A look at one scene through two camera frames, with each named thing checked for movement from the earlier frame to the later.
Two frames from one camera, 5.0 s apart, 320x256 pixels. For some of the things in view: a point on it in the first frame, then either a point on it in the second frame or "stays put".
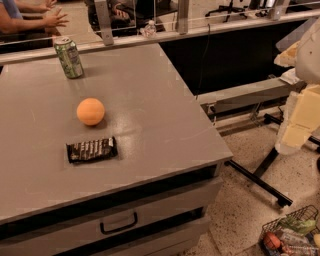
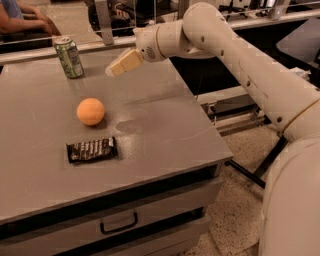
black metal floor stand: [256, 179] stays put
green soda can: [69, 55] stays put
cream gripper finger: [305, 118] → [147, 42]
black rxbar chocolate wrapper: [91, 150] stays put
